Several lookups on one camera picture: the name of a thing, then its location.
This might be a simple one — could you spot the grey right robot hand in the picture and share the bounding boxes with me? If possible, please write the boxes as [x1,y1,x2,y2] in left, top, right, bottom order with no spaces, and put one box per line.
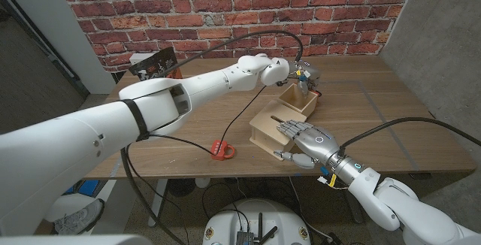
[273,119,352,171]

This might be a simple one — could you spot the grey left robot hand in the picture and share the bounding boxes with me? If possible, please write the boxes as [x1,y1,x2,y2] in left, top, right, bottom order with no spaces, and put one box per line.
[288,59,322,98]

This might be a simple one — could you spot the wooden drawer with red front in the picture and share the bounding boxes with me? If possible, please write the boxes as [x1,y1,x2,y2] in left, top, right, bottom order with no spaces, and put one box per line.
[277,83,320,119]

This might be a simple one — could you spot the wooden box with slot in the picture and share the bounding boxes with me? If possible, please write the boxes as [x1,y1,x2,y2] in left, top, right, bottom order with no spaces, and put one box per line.
[249,100,298,156]

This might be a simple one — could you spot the black orange snack package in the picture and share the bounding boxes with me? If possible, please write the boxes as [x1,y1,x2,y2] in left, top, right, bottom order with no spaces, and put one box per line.
[129,47,184,81]

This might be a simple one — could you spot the grey table leg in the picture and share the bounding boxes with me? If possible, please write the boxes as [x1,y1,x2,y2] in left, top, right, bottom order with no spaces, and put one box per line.
[340,184,365,224]

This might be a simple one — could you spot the red padlock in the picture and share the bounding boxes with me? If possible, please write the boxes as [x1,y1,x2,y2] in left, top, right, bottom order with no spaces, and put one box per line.
[210,139,236,162]

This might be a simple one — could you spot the grey finned electronics module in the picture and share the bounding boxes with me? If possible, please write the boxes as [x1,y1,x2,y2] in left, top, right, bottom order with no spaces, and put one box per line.
[235,231,254,245]

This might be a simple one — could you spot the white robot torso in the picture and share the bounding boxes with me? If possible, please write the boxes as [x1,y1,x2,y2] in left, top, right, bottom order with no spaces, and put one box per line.
[201,198,312,245]

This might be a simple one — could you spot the black round floor object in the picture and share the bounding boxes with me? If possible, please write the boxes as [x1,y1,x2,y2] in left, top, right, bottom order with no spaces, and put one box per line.
[167,179,196,197]

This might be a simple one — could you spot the white table leg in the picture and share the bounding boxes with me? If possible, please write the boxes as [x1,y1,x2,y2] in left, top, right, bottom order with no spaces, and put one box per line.
[147,178,169,228]

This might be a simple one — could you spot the white floor base blue pads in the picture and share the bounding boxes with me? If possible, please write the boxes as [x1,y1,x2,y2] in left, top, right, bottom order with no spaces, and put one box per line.
[44,180,101,223]

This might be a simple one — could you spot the grey sneaker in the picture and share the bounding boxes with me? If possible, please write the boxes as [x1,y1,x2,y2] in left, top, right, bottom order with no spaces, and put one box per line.
[54,198,106,235]

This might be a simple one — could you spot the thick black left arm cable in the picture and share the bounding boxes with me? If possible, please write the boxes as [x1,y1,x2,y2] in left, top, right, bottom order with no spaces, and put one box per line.
[119,29,304,245]

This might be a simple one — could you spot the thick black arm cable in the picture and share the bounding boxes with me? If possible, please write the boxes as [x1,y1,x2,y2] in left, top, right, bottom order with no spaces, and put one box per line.
[337,116,481,156]
[119,29,304,245]

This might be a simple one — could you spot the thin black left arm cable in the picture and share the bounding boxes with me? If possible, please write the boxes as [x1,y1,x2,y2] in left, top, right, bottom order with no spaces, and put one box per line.
[148,85,268,156]

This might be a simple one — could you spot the printed brick wall backdrop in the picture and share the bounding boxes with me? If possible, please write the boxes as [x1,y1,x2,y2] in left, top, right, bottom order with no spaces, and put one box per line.
[53,0,421,74]

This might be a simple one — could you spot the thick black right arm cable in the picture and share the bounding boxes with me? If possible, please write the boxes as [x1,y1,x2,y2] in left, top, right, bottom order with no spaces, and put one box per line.
[337,116,481,156]

